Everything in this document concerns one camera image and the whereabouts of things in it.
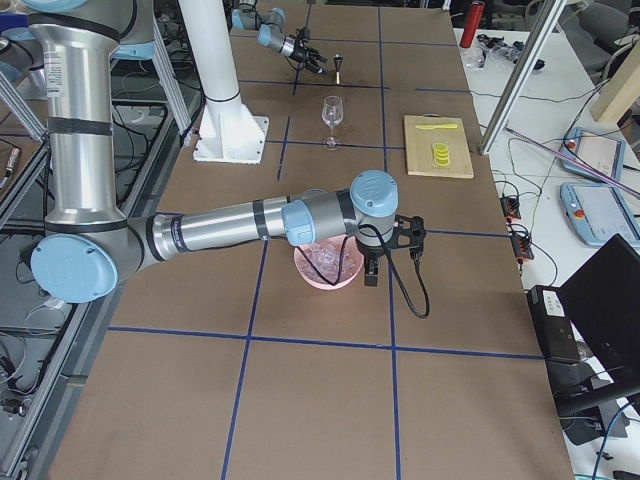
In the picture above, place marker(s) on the steel cocktail jigger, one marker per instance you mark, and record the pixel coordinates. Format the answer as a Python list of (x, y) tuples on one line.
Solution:
[(338, 60)]

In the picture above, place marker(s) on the black box device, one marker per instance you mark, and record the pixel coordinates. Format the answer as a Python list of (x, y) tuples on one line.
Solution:
[(553, 328)]

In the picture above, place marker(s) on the teach pendant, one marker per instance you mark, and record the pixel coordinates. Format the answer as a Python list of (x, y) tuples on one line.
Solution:
[(597, 213), (585, 149)]

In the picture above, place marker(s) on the aluminium frame post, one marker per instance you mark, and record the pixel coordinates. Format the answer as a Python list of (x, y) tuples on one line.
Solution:
[(543, 27)]

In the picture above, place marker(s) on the wooden post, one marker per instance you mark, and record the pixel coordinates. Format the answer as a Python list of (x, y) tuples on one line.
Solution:
[(621, 91)]

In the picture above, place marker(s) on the pile of clear ice cubes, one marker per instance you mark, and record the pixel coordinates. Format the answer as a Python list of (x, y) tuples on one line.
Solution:
[(327, 262)]

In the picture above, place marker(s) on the clear wine glass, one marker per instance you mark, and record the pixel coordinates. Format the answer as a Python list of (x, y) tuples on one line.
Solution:
[(332, 115)]

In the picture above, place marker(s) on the yellow plastic knife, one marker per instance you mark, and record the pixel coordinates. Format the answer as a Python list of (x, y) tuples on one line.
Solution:
[(439, 126)]

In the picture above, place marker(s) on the clear plastic bag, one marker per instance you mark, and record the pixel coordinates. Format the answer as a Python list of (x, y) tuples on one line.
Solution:
[(484, 48)]

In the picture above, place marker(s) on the upper teach pendant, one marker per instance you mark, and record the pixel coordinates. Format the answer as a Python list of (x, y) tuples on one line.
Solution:
[(585, 149)]

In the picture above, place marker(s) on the lower teach pendant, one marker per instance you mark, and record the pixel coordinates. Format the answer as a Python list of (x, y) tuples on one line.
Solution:
[(597, 213)]

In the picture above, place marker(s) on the red thermos bottle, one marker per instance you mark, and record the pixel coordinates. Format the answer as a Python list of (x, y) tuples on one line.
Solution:
[(472, 21)]

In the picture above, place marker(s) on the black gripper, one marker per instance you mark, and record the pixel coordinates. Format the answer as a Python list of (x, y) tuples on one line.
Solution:
[(300, 50), (371, 260)]

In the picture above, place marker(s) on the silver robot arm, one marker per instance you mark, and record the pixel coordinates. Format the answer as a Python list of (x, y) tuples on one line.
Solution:
[(270, 33), (90, 245)]

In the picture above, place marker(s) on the bamboo cutting board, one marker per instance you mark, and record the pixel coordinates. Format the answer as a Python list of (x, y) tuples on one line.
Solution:
[(418, 148)]

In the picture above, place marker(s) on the black laptop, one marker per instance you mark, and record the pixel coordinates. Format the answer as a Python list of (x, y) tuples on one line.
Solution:
[(602, 300)]

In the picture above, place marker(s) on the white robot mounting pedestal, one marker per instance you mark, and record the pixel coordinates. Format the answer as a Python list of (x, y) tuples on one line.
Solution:
[(228, 131)]

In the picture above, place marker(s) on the pink bowl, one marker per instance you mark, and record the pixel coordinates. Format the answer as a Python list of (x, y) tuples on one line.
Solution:
[(347, 241)]

